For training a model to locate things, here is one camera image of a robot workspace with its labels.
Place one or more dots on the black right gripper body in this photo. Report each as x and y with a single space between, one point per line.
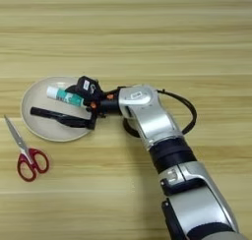
110 104

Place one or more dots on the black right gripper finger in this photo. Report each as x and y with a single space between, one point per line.
72 89
77 122

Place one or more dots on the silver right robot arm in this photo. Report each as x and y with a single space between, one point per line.
154 119

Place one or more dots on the white teal glue stick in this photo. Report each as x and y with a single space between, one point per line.
64 96

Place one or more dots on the round beige plate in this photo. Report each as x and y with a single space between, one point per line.
42 129

